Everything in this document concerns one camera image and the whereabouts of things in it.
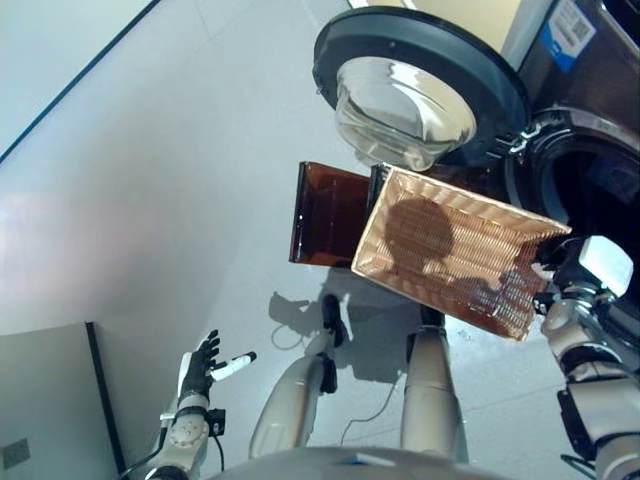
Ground right five-finger robot hand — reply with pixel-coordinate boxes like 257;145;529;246
531;233;636;315

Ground left five-finger robot hand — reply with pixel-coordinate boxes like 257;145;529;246
177;328;258;402

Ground dark grey washing machine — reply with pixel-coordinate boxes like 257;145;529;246
503;0;640;331

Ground grey box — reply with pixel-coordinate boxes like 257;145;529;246
0;321;127;480

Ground wicker laundry basket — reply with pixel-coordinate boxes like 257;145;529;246
351;166;574;344

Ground silver robot torso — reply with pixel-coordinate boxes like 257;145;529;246
214;444;481;480

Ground silver right robot leg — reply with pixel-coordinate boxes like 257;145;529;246
399;324;470;464

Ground blue white barcode sticker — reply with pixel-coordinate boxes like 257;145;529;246
539;0;597;71

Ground round glass washer door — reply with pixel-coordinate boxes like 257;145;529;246
311;9;532;172

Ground white counter cabinet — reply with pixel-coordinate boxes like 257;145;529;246
347;0;526;54

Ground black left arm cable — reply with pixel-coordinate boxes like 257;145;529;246
119;433;226;476

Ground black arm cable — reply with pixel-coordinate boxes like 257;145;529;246
559;452;601;480
119;433;226;476

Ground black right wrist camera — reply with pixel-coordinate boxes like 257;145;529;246
556;388;599;464

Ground grey wall socket plate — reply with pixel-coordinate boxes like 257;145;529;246
2;438;31;467

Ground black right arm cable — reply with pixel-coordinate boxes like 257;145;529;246
559;452;601;480

